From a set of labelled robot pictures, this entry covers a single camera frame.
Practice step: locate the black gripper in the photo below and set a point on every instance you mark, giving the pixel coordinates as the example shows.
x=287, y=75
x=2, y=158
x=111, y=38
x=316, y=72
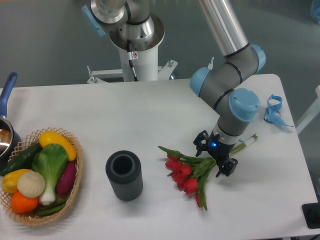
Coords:
x=219, y=148

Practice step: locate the red tulip bouquet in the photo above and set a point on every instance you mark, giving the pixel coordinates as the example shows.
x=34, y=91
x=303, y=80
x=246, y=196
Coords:
x=190, y=173

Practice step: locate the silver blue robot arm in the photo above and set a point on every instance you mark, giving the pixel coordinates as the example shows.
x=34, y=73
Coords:
x=137, y=33

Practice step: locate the blue ribbon knotted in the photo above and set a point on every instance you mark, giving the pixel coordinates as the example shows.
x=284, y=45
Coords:
x=272, y=113

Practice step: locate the dark grey ribbed vase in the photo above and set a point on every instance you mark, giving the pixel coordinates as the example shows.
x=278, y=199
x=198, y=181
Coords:
x=124, y=171

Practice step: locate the black device at edge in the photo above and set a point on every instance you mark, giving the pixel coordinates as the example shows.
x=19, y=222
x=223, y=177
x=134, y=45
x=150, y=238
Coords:
x=311, y=212

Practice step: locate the purple sweet potato toy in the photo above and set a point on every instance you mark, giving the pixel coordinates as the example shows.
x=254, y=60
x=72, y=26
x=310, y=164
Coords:
x=67, y=179

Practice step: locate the green bok choy toy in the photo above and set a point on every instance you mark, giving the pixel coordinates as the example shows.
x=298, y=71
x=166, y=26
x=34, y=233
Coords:
x=50, y=163

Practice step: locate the yellow squash toy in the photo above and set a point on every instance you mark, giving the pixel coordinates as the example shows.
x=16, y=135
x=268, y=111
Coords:
x=52, y=137

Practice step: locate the green pea pods toy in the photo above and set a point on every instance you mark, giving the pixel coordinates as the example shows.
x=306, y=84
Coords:
x=52, y=208

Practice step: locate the cream garlic bulb toy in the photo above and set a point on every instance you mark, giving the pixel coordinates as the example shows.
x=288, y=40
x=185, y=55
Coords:
x=31, y=184

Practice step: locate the green cucumber toy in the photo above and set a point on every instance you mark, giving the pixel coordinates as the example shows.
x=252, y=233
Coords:
x=23, y=160

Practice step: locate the woven wicker basket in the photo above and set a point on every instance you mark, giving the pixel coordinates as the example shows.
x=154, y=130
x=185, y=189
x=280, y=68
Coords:
x=32, y=218

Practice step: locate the orange fruit toy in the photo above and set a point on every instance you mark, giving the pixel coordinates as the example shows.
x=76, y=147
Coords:
x=21, y=204

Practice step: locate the yellow bell pepper toy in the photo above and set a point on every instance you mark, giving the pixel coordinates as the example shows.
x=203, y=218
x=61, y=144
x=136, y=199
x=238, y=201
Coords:
x=10, y=180

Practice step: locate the white metal frame right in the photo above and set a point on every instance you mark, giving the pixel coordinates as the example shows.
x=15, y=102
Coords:
x=310, y=113

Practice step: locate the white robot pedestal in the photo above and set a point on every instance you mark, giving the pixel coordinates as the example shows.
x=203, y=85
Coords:
x=136, y=66

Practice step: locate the blue handled saucepan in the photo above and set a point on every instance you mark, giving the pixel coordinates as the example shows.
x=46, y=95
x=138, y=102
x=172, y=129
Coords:
x=9, y=138

